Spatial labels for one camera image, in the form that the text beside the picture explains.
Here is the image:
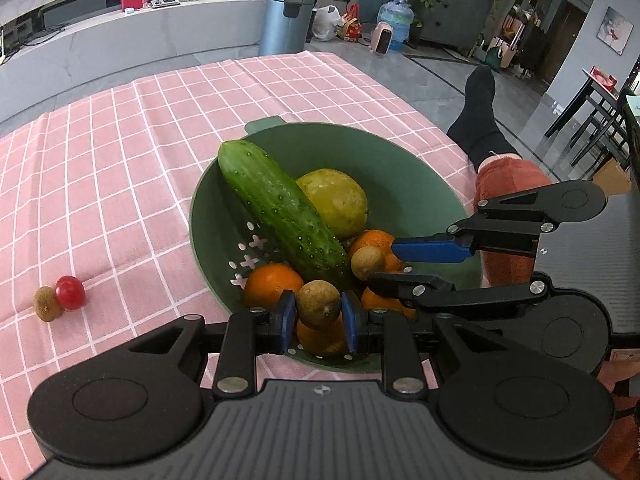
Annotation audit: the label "white plastic bag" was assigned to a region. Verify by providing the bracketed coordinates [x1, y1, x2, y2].
[312, 5, 343, 42]

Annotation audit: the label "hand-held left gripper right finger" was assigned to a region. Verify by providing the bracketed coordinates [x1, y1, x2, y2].
[341, 291, 501, 401]

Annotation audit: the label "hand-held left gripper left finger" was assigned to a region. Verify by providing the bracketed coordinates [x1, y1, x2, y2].
[127, 290, 301, 401]

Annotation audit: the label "red cherry tomato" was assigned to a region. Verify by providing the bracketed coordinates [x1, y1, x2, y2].
[55, 275, 86, 310]

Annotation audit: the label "green colander bowl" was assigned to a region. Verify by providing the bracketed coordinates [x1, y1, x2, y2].
[189, 116, 483, 373]

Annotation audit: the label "small white heater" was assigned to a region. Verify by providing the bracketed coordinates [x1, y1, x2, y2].
[370, 22, 396, 56]

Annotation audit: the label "red gift bag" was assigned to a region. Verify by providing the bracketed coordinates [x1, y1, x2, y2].
[337, 4, 363, 43]

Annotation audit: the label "blue-grey pedal trash can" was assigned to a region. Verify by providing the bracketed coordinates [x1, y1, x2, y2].
[258, 0, 316, 56]

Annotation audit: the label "person's black sock foot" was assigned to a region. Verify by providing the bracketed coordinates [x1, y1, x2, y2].
[446, 66, 521, 171]

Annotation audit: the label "black dining chair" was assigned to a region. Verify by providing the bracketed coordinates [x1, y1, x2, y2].
[545, 77, 628, 163]

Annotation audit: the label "dark grey cabinet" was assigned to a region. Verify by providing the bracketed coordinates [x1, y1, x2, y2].
[415, 0, 501, 51]

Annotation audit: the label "black cables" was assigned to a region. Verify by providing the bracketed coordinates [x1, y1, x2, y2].
[0, 25, 66, 56]

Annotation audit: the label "pink checkered tablecloth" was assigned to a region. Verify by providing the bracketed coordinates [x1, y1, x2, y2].
[0, 50, 501, 480]

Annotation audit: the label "green cucumber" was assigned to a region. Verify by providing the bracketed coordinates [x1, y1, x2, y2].
[217, 140, 353, 293]

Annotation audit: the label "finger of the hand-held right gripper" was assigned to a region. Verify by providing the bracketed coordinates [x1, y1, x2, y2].
[391, 183, 556, 264]
[367, 271, 549, 320]

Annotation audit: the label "person's right orange-trousered leg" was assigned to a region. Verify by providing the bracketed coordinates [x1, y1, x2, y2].
[472, 156, 553, 291]

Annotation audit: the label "orange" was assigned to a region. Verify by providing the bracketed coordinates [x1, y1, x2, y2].
[361, 285, 418, 321]
[296, 312, 351, 358]
[347, 229, 403, 273]
[243, 262, 306, 313]

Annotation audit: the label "blue water jug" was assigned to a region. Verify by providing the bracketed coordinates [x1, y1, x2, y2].
[377, 0, 414, 52]

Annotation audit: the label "grey abstract wall picture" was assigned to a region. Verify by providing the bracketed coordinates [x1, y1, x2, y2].
[597, 6, 635, 56]

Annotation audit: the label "small brown kiwi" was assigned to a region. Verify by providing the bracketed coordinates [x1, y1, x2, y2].
[350, 246, 387, 281]
[34, 286, 65, 322]
[297, 280, 345, 331]

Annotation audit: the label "white marble television console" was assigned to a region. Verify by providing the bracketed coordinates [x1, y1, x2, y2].
[0, 0, 281, 126]

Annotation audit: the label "pink bag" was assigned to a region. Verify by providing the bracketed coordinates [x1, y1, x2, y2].
[492, 35, 521, 71]

